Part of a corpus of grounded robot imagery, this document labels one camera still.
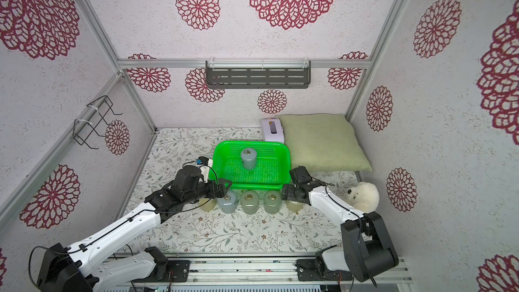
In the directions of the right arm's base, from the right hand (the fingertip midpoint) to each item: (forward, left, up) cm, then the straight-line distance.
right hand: (293, 191), depth 90 cm
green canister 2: (-6, +10, +4) cm, 12 cm away
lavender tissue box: (+32, +10, +6) cm, 34 cm away
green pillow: (+22, -15, +8) cm, 28 cm away
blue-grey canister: (-8, +28, +4) cm, 29 cm away
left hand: (-4, +29, +13) cm, 32 cm away
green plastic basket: (+14, +9, -5) cm, 17 cm away
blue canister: (+16, +21, +4) cm, 27 cm away
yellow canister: (-7, 0, 0) cm, 7 cm away
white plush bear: (-10, -23, +15) cm, 29 cm away
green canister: (-7, +19, +4) cm, 21 cm away
